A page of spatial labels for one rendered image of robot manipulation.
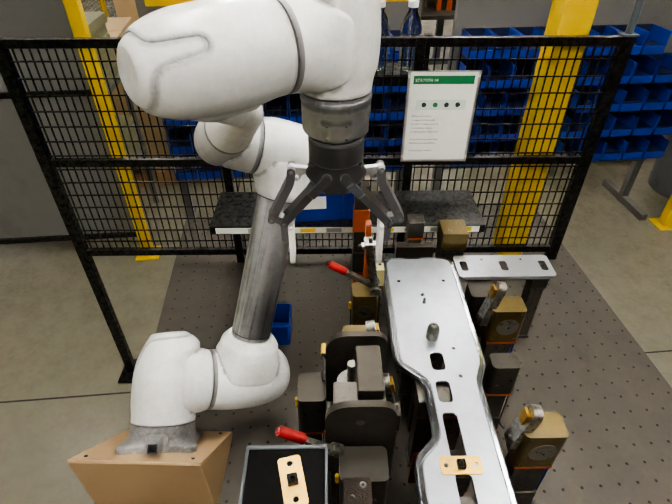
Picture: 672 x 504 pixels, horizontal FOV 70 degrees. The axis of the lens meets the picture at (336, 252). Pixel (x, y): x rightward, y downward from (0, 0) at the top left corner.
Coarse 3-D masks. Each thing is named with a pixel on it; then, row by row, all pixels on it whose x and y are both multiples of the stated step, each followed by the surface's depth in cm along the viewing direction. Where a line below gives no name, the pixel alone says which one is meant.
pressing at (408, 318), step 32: (384, 288) 138; (416, 288) 138; (448, 288) 138; (416, 320) 128; (448, 320) 128; (416, 352) 120; (448, 352) 120; (480, 352) 120; (448, 384) 113; (480, 384) 112; (480, 416) 106; (448, 448) 100; (480, 448) 100; (416, 480) 94; (448, 480) 94; (480, 480) 94
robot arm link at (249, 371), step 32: (288, 128) 108; (288, 160) 107; (256, 224) 115; (256, 256) 117; (256, 288) 118; (256, 320) 121; (224, 352) 123; (256, 352) 122; (224, 384) 121; (256, 384) 124
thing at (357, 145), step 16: (320, 144) 62; (336, 144) 62; (352, 144) 62; (320, 160) 63; (336, 160) 63; (352, 160) 63; (320, 176) 67; (336, 176) 67; (352, 176) 67; (336, 192) 69
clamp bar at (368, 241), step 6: (366, 240) 120; (372, 240) 121; (360, 246) 120; (366, 246) 119; (372, 246) 119; (384, 246) 120; (366, 252) 120; (372, 252) 120; (366, 258) 121; (372, 258) 121; (372, 264) 122; (372, 270) 124; (372, 276) 125; (372, 282) 126
